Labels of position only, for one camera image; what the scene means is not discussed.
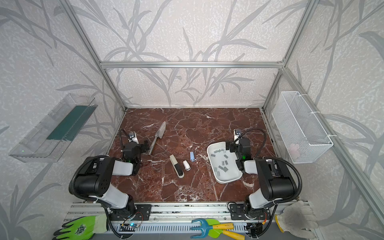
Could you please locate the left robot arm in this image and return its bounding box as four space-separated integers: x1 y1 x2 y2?
69 141 150 215

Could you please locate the teal toy garden rake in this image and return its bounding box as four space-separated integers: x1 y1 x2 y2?
190 219 234 239

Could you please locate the clear acrylic wall shelf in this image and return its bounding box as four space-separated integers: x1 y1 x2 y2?
9 94 98 163

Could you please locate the white plastic tray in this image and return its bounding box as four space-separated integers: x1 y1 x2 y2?
207 142 243 184

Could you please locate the white work glove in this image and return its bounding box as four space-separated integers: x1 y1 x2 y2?
275 201 319 240

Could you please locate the white wire mesh basket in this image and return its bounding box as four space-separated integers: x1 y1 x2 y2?
272 91 334 164

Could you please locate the blue staple box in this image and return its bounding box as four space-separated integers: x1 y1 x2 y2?
190 152 196 162

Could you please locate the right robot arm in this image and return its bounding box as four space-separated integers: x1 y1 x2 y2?
226 128 303 214

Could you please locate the green toy garden shovel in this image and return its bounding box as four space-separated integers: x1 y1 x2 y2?
206 219 245 240

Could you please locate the metal garden trowel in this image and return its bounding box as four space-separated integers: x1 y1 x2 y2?
148 121 166 155

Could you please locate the small white cylinder piece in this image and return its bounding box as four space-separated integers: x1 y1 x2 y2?
183 161 191 171

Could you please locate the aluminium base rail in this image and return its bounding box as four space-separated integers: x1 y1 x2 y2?
61 201 313 235

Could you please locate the green work glove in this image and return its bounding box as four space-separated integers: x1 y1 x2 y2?
53 215 109 240

